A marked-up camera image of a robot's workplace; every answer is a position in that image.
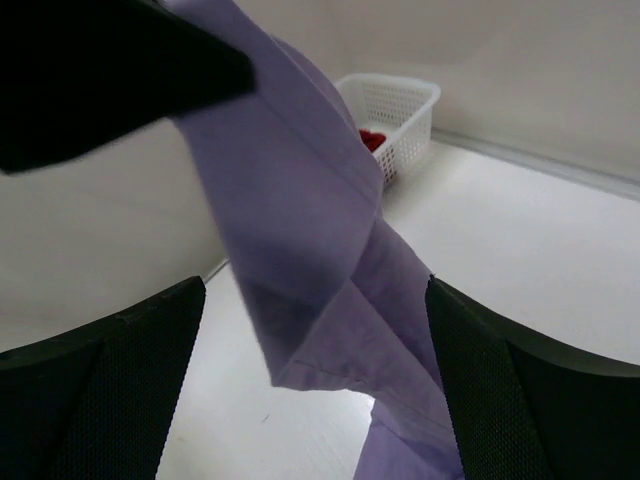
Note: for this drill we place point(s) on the white plastic basket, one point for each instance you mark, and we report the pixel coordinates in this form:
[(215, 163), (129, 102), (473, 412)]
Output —
[(399, 108)]

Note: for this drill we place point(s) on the red t shirt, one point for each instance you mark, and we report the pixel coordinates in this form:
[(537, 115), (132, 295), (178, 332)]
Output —
[(372, 140)]

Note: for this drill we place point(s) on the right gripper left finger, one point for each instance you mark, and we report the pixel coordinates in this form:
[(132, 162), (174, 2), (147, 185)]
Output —
[(97, 402)]

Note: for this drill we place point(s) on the purple t shirt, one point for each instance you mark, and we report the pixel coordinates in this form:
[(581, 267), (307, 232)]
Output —
[(336, 296)]

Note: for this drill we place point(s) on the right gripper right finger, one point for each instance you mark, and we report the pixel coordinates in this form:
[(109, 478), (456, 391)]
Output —
[(526, 406)]

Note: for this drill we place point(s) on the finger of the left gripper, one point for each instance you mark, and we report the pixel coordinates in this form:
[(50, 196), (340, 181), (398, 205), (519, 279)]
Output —
[(77, 75)]

